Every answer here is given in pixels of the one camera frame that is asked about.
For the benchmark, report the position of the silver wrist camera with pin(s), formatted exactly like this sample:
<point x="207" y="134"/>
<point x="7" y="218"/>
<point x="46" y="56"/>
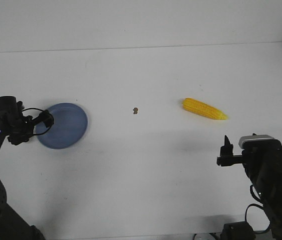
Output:
<point x="254" y="138"/>

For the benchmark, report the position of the blue round plate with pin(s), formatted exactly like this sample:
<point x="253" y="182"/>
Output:
<point x="70" y="125"/>

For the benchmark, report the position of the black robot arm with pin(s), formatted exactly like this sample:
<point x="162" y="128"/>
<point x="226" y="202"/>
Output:
<point x="12" y="225"/>
<point x="261" y="159"/>

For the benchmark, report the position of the small brown table stain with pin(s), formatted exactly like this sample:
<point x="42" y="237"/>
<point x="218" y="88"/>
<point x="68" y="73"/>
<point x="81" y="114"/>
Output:
<point x="135" y="111"/>

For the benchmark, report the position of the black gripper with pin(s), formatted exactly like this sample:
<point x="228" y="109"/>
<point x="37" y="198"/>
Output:
<point x="22" y="127"/>
<point x="226" y="158"/>

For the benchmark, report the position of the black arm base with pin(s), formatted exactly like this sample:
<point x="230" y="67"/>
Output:
<point x="237" y="231"/>

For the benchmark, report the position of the yellow corn cob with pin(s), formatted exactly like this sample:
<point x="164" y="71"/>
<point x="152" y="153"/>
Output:
<point x="203" y="109"/>

